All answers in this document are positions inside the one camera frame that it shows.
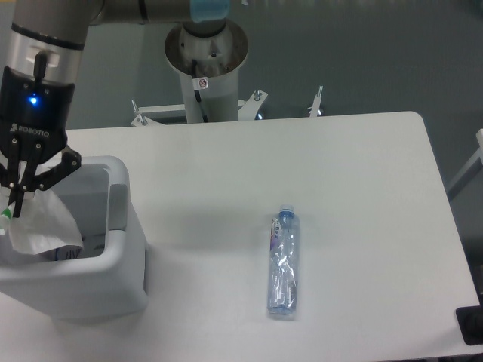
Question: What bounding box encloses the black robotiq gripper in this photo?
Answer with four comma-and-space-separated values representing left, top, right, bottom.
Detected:
1, 66, 82, 218

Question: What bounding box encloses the white green paper bag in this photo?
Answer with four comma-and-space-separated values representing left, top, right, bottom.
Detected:
1, 190, 84, 256

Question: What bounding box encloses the clear plastic water bottle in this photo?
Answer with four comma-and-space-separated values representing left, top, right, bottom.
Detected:
266, 204, 300, 319

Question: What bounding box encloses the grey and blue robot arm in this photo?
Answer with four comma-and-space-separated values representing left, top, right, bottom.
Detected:
1, 1, 230, 218

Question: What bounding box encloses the white plastic trash can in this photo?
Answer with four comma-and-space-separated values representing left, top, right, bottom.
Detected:
1, 156, 148, 319

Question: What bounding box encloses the blue white package in bin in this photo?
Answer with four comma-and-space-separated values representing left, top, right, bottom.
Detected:
54, 235, 105, 261

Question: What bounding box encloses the black clamp at table edge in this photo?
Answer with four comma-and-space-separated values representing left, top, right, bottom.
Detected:
456, 305, 482, 345

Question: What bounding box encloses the black cable on pedestal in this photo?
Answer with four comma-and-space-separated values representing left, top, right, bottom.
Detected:
190, 59, 209, 123

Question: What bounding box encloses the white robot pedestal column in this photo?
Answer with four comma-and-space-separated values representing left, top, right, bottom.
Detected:
165, 19, 248, 124

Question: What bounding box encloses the white pedestal base frame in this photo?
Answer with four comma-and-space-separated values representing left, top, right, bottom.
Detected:
131, 85, 325, 127

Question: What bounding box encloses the white frame at right edge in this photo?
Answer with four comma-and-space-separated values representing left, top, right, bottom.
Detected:
447, 129, 482, 202

